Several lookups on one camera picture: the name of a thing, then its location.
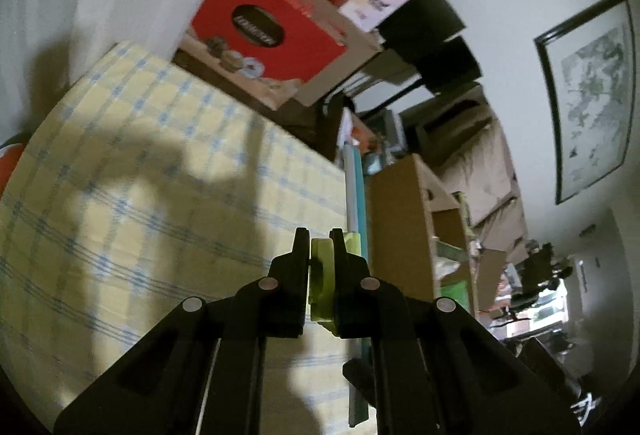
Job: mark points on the orange stool under table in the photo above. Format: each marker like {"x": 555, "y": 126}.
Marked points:
{"x": 9, "y": 157}

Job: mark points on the green labelled tin can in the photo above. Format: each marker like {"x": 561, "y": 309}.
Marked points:
{"x": 453, "y": 273}

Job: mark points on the yellow checked tablecloth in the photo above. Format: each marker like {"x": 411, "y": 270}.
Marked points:
{"x": 142, "y": 187}

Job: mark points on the black right speaker on stand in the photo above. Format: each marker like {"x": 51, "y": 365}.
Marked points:
{"x": 443, "y": 68}

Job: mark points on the framed ink painting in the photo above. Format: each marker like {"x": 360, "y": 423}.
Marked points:
{"x": 590, "y": 69}

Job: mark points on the black speaker on stand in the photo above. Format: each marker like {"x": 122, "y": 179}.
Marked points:
{"x": 443, "y": 68}
{"x": 406, "y": 35}

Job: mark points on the beige sofa pillow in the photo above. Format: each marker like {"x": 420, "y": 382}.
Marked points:
{"x": 504, "y": 229}
{"x": 483, "y": 171}

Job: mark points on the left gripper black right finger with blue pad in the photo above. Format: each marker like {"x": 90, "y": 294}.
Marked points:
{"x": 352, "y": 306}

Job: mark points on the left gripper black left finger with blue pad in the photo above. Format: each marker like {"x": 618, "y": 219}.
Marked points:
{"x": 287, "y": 302}

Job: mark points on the large brown cardboard carton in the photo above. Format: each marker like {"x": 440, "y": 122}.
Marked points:
{"x": 359, "y": 48}

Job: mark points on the red collection gift box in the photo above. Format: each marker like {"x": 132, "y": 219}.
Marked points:
{"x": 268, "y": 48}

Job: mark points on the brown cardboard storage box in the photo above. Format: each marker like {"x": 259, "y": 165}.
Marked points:
{"x": 409, "y": 210}

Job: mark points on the green handled squeegee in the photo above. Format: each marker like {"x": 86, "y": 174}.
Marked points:
{"x": 321, "y": 277}

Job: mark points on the black left speaker on stand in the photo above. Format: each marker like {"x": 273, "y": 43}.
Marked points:
{"x": 406, "y": 35}

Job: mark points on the white pink small box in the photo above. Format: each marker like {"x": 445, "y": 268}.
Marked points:
{"x": 368, "y": 14}

